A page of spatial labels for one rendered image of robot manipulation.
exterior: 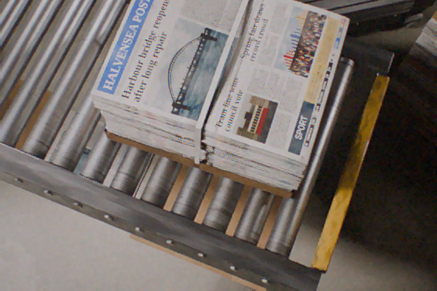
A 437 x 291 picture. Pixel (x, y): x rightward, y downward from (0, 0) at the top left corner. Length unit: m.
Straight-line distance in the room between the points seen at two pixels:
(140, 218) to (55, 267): 0.86
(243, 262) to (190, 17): 0.46
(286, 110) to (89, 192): 0.43
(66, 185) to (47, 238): 0.83
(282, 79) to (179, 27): 0.20
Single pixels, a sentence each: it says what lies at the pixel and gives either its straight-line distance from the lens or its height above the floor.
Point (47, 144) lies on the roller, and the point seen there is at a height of 0.79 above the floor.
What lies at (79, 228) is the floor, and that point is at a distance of 2.03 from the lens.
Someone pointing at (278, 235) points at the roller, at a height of 0.80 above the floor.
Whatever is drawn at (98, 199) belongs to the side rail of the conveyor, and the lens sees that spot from 1.20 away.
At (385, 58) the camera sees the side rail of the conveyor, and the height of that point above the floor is 0.80.
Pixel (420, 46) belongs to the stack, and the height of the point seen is 0.48.
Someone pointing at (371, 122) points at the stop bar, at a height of 0.82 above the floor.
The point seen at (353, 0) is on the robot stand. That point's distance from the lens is 2.13.
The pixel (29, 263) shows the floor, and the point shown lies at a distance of 2.04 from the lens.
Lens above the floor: 1.95
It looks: 69 degrees down
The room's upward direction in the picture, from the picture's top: 7 degrees clockwise
